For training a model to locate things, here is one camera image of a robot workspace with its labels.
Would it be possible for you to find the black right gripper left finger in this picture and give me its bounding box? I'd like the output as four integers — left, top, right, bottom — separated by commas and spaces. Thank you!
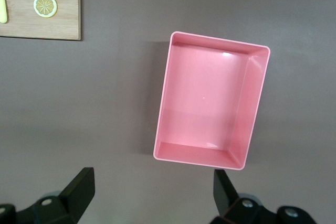
15, 167, 96, 224

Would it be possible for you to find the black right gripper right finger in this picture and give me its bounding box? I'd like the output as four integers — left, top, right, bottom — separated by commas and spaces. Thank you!
209, 168, 316, 224

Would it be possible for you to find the pink plastic bin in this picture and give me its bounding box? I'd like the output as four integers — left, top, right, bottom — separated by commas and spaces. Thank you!
153, 30, 271, 172

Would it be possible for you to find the wooden cutting board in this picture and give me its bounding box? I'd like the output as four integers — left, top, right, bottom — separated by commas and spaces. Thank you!
0, 0, 81, 41

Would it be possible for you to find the lemon slice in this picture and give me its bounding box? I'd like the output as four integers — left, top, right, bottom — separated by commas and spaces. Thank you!
33, 0, 58, 18

